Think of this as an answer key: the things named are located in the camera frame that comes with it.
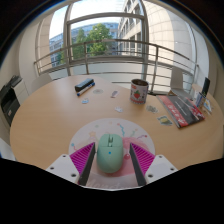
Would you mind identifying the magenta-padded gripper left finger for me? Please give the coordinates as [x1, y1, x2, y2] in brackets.
[45, 141, 97, 187]

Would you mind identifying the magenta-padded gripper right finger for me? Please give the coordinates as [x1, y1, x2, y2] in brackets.
[129, 142, 179, 187]

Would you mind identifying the mint green computer mouse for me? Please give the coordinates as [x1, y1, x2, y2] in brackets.
[96, 133, 125, 174]

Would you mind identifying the round pink printed mouse pad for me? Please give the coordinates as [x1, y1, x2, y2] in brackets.
[68, 117, 156, 190]

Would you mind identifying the blue yellow sticker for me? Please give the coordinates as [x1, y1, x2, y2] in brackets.
[157, 115, 174, 127]

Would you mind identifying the pale green sticker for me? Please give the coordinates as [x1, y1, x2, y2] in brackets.
[145, 105, 159, 114]

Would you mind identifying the red and black magazine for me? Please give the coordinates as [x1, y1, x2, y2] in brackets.
[156, 94, 206, 129]

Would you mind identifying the small printed card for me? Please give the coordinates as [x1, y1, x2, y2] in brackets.
[203, 99, 213, 114]

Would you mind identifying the small blue white container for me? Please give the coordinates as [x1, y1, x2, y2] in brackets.
[194, 92, 206, 108]

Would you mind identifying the blue marker pen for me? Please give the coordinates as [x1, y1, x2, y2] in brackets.
[76, 82, 96, 98]

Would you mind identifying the black office printer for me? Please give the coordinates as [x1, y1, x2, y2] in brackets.
[0, 75, 24, 128]

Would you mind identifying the black whiteboard eraser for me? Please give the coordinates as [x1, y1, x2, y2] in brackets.
[74, 78, 95, 93]

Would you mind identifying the metal balcony railing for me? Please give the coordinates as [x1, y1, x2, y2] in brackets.
[33, 38, 201, 94]

